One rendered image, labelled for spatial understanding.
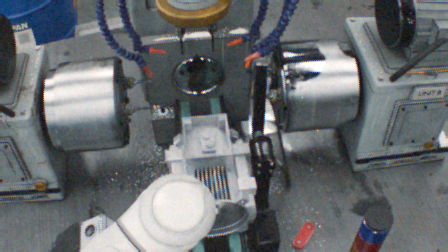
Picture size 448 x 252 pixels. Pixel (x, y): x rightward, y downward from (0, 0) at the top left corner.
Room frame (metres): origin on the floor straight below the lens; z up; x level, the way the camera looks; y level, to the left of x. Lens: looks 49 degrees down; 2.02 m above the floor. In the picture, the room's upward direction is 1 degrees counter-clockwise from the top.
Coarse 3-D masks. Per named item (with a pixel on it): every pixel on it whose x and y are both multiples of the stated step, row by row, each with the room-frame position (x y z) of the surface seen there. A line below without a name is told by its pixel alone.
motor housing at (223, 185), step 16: (240, 160) 0.73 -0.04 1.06; (192, 176) 0.67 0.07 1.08; (208, 176) 0.67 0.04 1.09; (224, 176) 0.67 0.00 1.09; (240, 176) 0.69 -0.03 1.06; (224, 192) 0.62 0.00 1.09; (224, 208) 0.67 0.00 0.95; (240, 208) 0.65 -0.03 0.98; (224, 224) 0.63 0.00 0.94; (240, 224) 0.61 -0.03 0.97
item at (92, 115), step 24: (48, 72) 0.97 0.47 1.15; (72, 72) 0.95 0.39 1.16; (96, 72) 0.94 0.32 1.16; (120, 72) 0.99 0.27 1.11; (48, 96) 0.89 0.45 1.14; (72, 96) 0.88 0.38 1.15; (96, 96) 0.88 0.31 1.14; (120, 96) 0.92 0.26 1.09; (48, 120) 0.84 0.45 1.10; (72, 120) 0.84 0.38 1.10; (96, 120) 0.84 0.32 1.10; (120, 120) 0.86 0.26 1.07; (72, 144) 0.82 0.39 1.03; (96, 144) 0.83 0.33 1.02; (120, 144) 0.83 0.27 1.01
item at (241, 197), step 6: (234, 132) 0.80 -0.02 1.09; (174, 138) 0.79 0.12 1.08; (180, 138) 0.78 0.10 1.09; (234, 138) 0.79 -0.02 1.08; (174, 144) 0.77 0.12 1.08; (180, 144) 0.77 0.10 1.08; (240, 192) 0.62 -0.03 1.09; (240, 198) 0.61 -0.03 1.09; (246, 198) 0.61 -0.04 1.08; (240, 228) 0.61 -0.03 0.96; (246, 228) 0.61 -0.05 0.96
